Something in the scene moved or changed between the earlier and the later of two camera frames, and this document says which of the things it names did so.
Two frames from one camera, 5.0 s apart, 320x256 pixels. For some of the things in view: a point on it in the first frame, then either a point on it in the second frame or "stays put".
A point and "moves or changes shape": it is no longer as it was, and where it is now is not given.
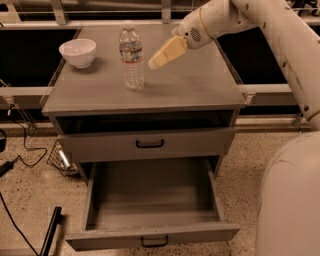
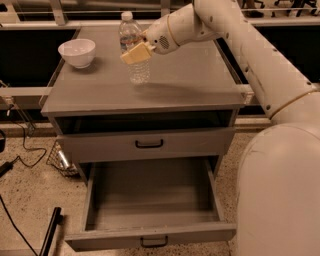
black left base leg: x=57 y=219 stays put
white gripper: x=191 y=31 → x=158 y=36
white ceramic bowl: x=79 y=51 stays put
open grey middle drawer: x=139 y=202 stays put
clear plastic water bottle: x=131 y=54 moves or changes shape
